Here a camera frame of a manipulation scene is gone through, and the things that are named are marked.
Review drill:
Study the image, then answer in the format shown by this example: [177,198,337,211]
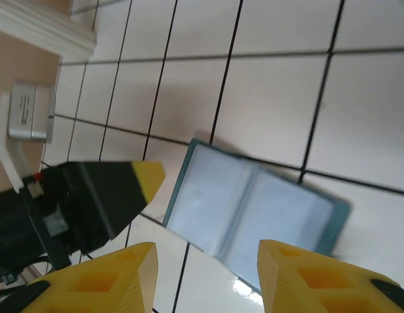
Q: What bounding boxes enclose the blue leather card holder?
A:
[162,138,352,293]

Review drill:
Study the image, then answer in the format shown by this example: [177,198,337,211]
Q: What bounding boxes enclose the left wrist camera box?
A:
[0,81,58,193]

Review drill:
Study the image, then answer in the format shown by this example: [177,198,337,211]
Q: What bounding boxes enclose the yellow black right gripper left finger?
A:
[0,241,158,313]

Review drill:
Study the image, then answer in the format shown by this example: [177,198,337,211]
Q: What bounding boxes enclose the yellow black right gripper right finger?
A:
[257,239,404,313]

